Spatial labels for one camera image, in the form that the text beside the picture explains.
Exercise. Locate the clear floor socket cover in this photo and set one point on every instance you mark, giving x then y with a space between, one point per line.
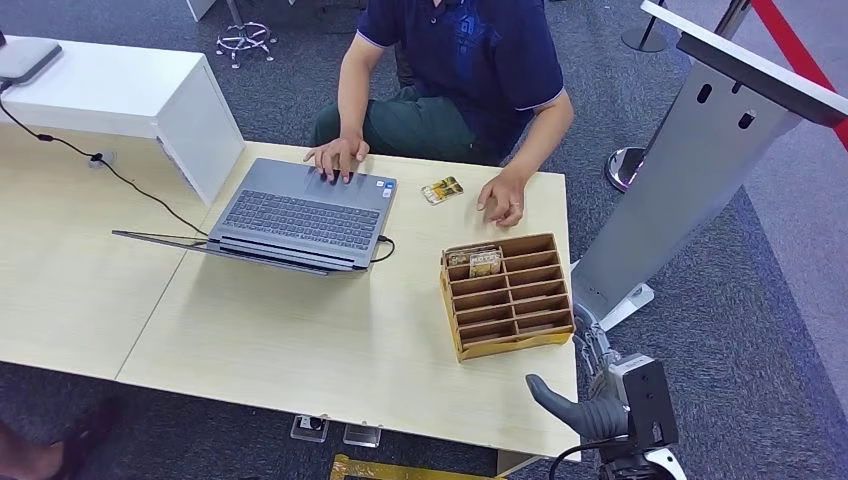
362 435
309 428

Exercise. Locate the person's left hand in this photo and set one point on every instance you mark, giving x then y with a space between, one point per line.
503 199

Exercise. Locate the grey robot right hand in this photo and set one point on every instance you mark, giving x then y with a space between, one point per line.
596 417

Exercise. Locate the person's foot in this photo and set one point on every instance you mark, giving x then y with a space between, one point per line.
40 454

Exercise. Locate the red barrier belt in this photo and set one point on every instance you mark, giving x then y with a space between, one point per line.
795 53

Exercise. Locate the person's right forearm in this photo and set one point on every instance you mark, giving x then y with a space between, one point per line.
351 106

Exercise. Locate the wooden slotted card holder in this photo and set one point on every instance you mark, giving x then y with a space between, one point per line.
510 305

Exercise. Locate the chrome chair base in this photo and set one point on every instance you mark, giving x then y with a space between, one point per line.
245 38

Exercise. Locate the white box cabinet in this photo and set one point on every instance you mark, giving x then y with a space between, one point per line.
126 99

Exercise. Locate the person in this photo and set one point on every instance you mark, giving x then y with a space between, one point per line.
464 53

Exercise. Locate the yellow card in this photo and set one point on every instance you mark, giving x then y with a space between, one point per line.
442 190

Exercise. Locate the white and grey kiosk stand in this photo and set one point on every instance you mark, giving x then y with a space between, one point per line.
689 166

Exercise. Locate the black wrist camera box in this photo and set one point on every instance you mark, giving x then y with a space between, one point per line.
649 401

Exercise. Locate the person's right hand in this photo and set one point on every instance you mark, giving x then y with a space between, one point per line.
338 156

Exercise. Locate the flat grey device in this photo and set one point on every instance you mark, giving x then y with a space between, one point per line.
23 58

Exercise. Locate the white furniture corner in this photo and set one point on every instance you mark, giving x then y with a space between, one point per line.
199 6

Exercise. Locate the grey laptop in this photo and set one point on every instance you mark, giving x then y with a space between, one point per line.
305 215

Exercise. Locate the brown printed card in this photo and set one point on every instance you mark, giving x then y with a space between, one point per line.
485 265
458 257

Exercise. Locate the person's left forearm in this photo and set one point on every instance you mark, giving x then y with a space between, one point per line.
546 139

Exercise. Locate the chrome stanchion post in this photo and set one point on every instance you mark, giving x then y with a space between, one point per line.
623 169
646 40

